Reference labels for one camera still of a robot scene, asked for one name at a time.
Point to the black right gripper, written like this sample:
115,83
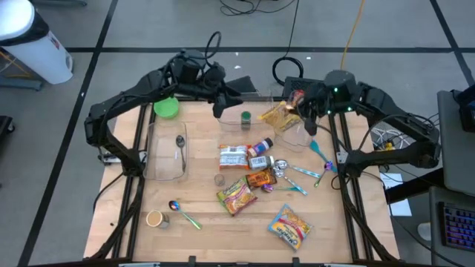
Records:
319,100

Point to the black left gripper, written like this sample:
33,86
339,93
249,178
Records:
216,81

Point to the red white ramen packet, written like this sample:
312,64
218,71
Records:
296,97

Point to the green lid spice jar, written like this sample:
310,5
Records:
245,118

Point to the yellow ramen packet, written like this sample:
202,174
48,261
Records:
280,116

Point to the orange ramen packet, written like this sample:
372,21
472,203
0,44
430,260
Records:
234,157

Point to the gold lid seasoning jar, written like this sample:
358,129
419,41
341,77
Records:
155,217

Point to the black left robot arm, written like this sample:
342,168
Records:
122,102

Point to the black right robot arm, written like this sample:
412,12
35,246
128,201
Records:
389,111

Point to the silver foil wrapped item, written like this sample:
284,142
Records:
278,172

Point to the black flat panel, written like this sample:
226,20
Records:
243,85

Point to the clear plastic bin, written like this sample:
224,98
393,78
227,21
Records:
293,141
259,118
163,159

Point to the blue label spice jar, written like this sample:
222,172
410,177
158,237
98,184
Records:
259,147

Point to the green plastic bowl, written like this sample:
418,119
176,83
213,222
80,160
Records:
167,110

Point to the silver label spice jar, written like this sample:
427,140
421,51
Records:
261,162

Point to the small clear glass jar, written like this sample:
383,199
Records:
219,180

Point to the dark orange snack packet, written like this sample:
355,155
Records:
261,179

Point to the lime chili shrimp ramen packet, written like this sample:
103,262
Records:
236,196

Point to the blue beef ramen packet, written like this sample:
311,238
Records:
290,227

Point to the white paper sheet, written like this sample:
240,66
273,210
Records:
401,207

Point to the black desk device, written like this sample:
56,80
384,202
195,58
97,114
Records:
467,111

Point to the backlit keyboard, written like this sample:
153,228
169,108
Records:
458,226

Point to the white trash bin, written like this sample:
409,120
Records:
41,55

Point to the grey metal stand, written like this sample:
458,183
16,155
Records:
22,84

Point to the black floor object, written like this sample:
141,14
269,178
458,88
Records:
5,128

